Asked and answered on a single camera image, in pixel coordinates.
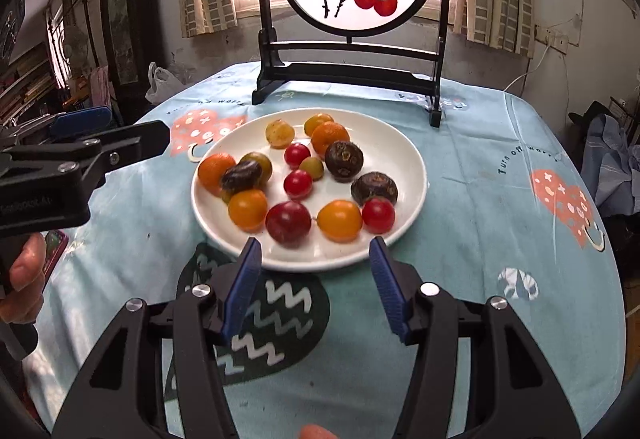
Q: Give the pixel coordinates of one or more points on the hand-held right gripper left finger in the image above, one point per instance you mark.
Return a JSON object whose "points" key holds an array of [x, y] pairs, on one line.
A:
{"points": [[242, 284]]}

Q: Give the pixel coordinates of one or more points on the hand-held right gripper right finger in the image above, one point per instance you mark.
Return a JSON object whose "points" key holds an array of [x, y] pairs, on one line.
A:
{"points": [[387, 289]]}

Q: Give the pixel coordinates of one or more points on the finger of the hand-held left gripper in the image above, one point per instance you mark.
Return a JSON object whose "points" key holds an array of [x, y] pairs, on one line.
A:
{"points": [[140, 139], [85, 119]]}

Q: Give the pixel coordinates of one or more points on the small smooth orange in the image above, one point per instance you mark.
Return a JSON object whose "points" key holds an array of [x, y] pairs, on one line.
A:
{"points": [[247, 210]]}

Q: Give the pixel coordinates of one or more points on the red cherry tomato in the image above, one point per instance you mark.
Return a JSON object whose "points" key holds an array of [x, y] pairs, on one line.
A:
{"points": [[297, 155], [378, 215], [298, 183]]}

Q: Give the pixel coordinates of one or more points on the dark red plum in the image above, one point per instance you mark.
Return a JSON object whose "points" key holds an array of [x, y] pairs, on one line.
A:
{"points": [[288, 223]]}

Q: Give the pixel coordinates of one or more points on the rough orange mandarin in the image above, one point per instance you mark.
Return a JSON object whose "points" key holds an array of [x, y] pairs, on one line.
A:
{"points": [[212, 171], [330, 139]]}

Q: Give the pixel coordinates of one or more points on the dark brown water chestnut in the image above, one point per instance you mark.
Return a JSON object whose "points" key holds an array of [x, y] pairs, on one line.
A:
{"points": [[241, 177], [344, 160], [374, 189]]}

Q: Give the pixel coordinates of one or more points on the white oval plate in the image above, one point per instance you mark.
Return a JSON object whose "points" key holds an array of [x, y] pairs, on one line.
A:
{"points": [[400, 154]]}

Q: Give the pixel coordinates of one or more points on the large yellow plum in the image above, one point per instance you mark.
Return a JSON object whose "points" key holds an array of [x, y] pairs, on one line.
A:
{"points": [[279, 132]]}

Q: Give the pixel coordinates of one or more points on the person's left hand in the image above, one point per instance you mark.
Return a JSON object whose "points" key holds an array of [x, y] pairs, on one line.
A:
{"points": [[27, 279]]}

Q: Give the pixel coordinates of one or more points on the person's right hand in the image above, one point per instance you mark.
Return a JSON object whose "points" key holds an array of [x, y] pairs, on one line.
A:
{"points": [[316, 433]]}

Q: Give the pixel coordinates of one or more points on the pink patterned object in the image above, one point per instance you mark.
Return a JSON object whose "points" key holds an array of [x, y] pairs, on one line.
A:
{"points": [[56, 244]]}

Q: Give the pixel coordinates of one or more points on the white plastic bag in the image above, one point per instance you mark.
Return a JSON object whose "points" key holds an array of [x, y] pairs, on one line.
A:
{"points": [[162, 84]]}

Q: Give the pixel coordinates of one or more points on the shelf of books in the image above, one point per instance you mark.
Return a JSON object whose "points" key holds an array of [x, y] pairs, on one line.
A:
{"points": [[30, 79]]}

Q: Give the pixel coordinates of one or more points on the standing fan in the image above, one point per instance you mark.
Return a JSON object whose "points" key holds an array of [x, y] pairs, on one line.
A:
{"points": [[75, 44]]}

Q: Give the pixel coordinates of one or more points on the dark wooden cabinet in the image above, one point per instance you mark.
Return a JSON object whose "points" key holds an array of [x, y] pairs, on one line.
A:
{"points": [[120, 19]]}

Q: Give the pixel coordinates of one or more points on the yellow green round fruit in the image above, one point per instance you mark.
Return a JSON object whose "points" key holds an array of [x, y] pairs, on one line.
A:
{"points": [[262, 160]]}

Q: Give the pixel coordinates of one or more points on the light blue printed tablecloth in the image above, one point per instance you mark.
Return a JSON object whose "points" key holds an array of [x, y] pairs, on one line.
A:
{"points": [[475, 199]]}

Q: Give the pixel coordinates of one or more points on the small yellow round fruit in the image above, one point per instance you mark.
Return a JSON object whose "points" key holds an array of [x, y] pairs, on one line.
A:
{"points": [[311, 168]]}

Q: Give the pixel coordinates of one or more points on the yellow orange round fruit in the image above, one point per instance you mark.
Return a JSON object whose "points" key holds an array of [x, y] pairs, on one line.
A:
{"points": [[316, 120]]}

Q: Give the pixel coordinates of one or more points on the blue clothes pile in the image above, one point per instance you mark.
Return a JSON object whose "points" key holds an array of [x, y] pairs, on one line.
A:
{"points": [[612, 159]]}

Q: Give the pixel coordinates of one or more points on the black cloth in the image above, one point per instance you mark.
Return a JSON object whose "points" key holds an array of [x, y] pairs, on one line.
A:
{"points": [[590, 116]]}

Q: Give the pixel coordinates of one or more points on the white wall socket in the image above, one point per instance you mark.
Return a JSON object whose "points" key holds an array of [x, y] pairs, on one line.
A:
{"points": [[552, 39]]}

